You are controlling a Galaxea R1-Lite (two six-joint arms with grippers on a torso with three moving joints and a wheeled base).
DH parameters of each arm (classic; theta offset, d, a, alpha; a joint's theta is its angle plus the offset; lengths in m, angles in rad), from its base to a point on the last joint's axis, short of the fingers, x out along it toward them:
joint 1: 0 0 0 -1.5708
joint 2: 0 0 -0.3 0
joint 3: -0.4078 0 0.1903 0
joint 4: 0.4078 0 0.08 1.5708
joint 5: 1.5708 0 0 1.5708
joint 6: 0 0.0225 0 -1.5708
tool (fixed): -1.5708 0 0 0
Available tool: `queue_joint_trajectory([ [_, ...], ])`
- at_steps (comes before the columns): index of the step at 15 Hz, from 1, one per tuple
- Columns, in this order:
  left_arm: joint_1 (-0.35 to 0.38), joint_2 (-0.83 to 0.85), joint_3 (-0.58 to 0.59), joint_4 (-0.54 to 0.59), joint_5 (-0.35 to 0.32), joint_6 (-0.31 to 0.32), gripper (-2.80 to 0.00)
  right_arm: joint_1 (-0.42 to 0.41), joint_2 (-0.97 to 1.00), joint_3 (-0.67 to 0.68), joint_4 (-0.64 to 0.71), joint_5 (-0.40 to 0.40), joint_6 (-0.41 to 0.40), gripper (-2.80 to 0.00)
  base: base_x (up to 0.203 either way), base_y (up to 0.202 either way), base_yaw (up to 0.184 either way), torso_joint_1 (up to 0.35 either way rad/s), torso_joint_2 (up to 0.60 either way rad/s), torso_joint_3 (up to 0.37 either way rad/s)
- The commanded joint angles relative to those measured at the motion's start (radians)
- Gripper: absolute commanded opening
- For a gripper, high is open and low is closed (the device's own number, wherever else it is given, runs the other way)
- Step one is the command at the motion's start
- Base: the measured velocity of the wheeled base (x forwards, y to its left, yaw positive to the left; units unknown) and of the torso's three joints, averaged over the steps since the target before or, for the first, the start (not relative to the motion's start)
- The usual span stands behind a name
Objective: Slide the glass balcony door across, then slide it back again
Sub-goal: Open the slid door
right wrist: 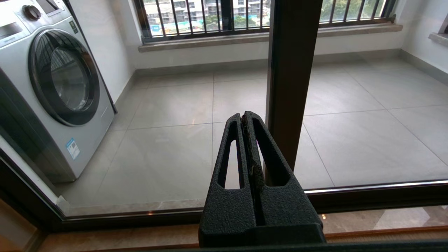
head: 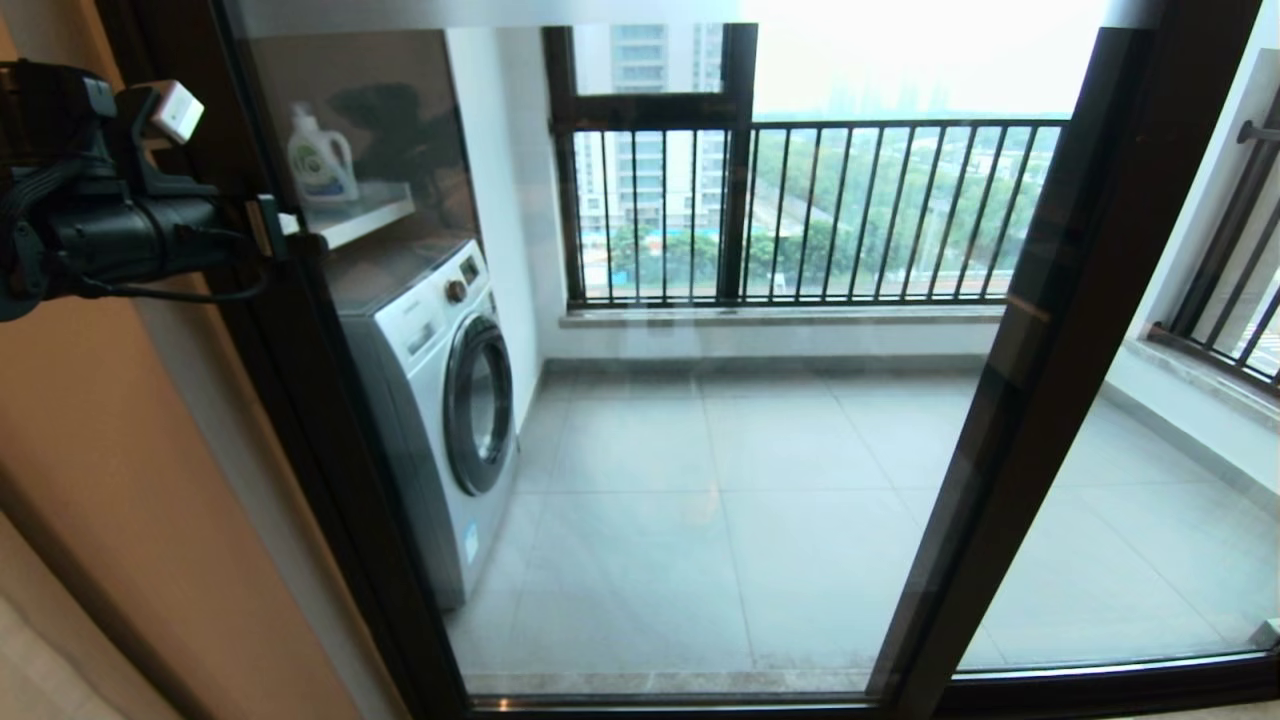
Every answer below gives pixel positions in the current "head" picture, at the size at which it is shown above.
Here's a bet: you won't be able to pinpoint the white detergent bottle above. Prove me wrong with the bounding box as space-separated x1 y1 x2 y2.
287 103 361 206

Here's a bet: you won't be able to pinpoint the white front-load washing machine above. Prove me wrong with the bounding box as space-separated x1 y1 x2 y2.
335 238 521 611

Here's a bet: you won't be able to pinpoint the highrise building outside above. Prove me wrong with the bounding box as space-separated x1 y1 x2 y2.
575 23 726 239

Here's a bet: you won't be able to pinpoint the long stone window sill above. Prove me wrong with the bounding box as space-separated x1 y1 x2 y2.
558 306 1006 329

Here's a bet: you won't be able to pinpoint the short stone window sill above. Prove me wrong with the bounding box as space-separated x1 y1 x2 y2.
1120 335 1280 436

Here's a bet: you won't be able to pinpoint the black side balcony railing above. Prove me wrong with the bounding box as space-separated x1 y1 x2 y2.
1145 100 1280 399

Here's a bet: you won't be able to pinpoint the dark framed fixed glass door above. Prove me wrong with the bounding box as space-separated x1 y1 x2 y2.
955 0 1280 691

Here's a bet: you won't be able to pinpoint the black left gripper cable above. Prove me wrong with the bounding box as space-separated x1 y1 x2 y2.
70 228 273 303

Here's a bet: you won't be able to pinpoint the white wall shelf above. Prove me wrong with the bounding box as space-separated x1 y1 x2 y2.
305 182 416 251

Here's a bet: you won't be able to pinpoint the sliding glass door, dark frame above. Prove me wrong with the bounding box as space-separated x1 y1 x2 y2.
95 0 1280 720

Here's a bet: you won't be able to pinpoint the black window frame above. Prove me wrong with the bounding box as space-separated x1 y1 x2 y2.
543 23 758 304

